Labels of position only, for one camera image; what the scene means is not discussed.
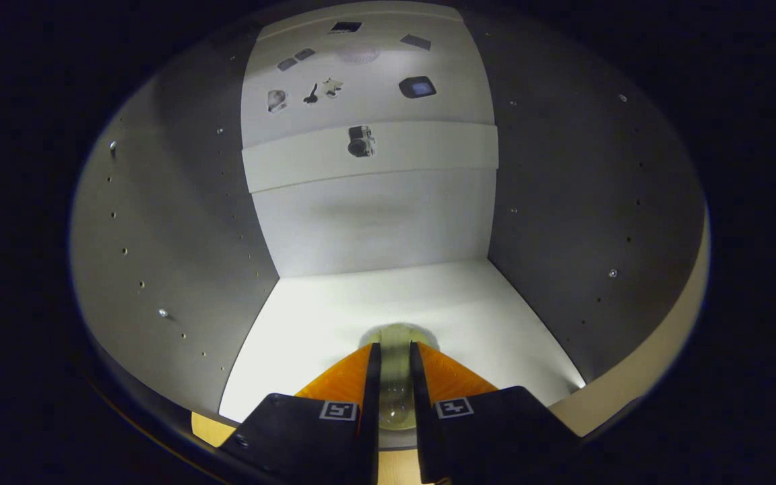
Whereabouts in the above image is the white cabinet shelf board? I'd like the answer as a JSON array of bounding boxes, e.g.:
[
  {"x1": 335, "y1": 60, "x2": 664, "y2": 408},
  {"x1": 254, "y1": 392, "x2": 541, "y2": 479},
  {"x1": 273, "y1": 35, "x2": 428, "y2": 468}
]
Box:
[{"x1": 241, "y1": 121, "x2": 500, "y2": 195}]

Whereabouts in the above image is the pale green translucent cup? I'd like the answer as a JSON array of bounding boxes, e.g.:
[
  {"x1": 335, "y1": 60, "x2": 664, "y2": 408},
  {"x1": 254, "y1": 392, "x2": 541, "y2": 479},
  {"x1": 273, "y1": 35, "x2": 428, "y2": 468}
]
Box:
[{"x1": 360, "y1": 323, "x2": 441, "y2": 432}]

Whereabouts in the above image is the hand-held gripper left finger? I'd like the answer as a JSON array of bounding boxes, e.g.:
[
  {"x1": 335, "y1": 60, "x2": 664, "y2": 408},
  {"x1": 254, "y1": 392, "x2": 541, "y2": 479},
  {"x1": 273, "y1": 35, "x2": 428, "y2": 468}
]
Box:
[{"x1": 218, "y1": 342, "x2": 383, "y2": 485}]

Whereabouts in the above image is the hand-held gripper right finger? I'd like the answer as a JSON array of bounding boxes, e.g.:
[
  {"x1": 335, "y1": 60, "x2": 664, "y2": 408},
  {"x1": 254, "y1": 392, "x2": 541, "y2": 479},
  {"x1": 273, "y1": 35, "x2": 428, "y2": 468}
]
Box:
[{"x1": 409, "y1": 341, "x2": 583, "y2": 485}]

